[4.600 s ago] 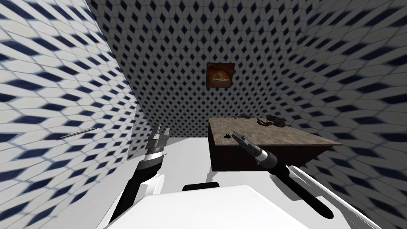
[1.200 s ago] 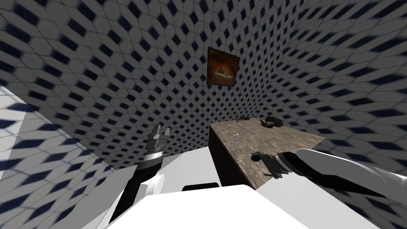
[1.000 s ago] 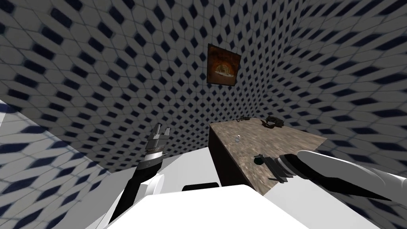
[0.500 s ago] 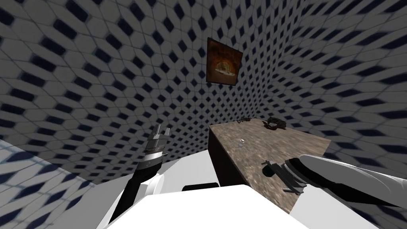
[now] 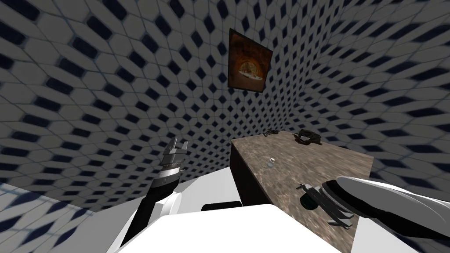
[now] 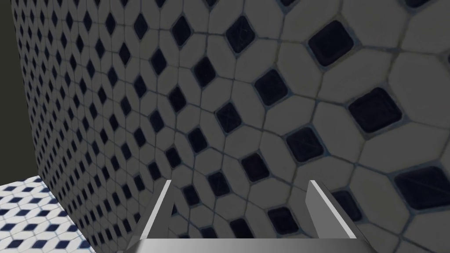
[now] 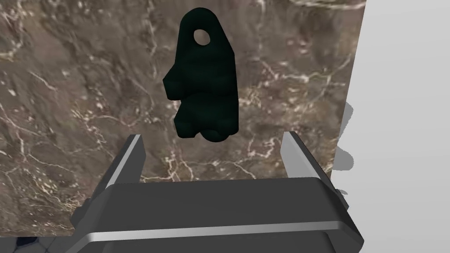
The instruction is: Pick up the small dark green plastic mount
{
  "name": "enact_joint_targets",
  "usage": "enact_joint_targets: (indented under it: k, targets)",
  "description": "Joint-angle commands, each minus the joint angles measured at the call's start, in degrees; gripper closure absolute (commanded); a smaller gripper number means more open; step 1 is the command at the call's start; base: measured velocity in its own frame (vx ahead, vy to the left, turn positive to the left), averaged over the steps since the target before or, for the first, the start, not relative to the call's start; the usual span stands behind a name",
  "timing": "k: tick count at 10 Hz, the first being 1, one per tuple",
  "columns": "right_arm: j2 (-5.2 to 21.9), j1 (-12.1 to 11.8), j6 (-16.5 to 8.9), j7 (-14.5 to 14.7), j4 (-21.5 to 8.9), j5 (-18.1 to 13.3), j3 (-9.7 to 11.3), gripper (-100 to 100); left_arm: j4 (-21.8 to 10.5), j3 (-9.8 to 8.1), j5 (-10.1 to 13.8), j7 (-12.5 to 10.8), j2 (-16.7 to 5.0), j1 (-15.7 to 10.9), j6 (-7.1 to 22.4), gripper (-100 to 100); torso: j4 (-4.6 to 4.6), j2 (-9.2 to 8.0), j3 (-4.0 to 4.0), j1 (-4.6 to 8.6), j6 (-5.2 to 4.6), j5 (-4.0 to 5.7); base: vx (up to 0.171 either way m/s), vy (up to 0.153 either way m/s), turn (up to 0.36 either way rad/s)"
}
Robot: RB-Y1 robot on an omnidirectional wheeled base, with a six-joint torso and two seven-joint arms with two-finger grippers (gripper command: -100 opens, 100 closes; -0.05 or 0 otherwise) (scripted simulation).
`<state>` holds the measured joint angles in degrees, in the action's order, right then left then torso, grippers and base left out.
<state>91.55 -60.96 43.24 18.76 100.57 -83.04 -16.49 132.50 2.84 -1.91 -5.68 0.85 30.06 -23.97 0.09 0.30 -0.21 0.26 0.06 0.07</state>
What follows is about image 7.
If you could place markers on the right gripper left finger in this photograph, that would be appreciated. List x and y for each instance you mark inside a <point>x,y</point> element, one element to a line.
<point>127,164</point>

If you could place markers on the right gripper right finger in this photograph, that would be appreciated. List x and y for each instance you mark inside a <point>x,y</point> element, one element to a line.
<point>301,160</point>

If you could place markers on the black mug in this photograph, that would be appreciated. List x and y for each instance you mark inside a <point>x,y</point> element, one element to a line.
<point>205,88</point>

